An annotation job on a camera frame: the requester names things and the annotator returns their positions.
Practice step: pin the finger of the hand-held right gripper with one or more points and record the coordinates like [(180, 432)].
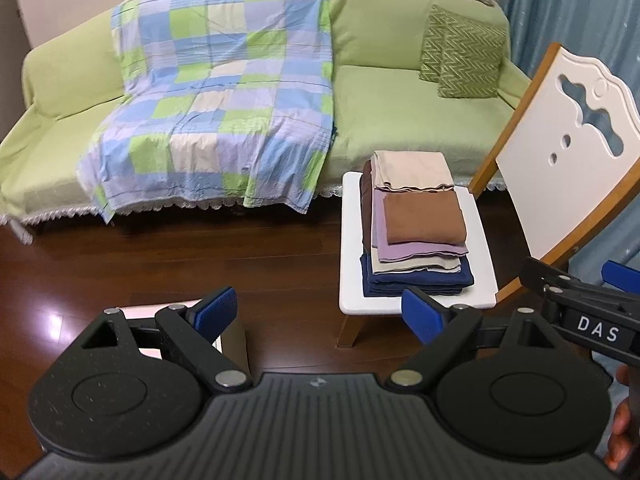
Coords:
[(622, 275), (542, 277)]

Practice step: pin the cream cloth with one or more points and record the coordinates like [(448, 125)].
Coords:
[(415, 266)]

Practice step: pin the dark brown cloth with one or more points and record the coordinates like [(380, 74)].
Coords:
[(367, 210)]

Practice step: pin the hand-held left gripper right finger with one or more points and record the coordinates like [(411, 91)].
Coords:
[(420, 312)]

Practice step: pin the beige cloth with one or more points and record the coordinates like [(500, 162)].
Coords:
[(412, 170)]

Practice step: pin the green zigzag patterned cushion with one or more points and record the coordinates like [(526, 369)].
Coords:
[(430, 42), (472, 57)]

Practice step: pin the brown garment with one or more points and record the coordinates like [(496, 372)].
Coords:
[(425, 217)]

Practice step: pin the purple cloth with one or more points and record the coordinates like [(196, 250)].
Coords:
[(422, 251)]

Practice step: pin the light green sofa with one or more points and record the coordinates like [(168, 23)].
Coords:
[(375, 100)]

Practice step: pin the light blue curtain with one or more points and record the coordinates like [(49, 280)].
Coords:
[(550, 5)]

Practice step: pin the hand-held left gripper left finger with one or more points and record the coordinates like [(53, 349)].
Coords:
[(217, 312)]

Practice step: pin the person's right hand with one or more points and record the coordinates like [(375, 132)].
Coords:
[(621, 430)]

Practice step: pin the white wooden chair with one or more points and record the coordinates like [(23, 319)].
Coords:
[(540, 160)]

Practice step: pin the plaid patchwork blanket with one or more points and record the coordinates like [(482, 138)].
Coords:
[(210, 110)]

